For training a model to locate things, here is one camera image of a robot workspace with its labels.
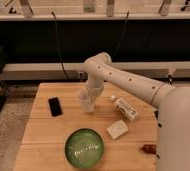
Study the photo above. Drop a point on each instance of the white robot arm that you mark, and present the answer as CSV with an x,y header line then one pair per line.
x,y
172,103

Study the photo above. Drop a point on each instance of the green ceramic bowl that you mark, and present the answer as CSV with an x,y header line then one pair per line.
x,y
84,148

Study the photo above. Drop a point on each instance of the white plastic bottle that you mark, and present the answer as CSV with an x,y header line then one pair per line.
x,y
125,108

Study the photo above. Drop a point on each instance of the black smartphone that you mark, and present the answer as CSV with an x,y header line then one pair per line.
x,y
55,107

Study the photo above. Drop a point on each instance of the white soap bar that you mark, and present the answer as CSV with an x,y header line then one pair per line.
x,y
117,129

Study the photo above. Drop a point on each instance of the white wall outlet right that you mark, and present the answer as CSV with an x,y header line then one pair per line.
x,y
170,72

